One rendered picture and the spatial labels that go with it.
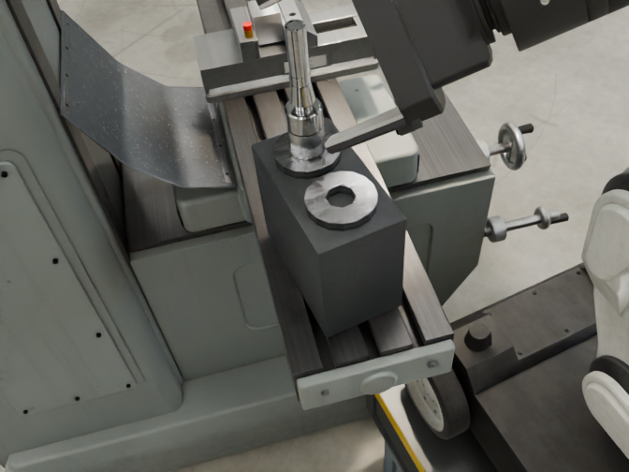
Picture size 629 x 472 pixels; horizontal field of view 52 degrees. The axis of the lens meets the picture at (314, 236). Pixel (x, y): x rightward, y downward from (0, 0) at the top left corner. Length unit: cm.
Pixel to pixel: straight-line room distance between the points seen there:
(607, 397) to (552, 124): 171
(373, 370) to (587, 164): 181
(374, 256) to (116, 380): 90
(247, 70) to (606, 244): 71
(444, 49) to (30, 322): 111
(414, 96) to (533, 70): 257
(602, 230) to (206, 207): 71
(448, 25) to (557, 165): 215
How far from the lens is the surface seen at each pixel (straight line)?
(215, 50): 131
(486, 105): 276
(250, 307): 155
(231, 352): 168
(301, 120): 80
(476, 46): 42
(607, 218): 95
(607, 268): 100
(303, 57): 76
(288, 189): 83
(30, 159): 111
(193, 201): 126
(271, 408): 171
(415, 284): 96
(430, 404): 139
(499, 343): 129
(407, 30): 42
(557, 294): 141
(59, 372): 153
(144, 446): 175
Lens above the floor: 170
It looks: 50 degrees down
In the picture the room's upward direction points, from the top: 6 degrees counter-clockwise
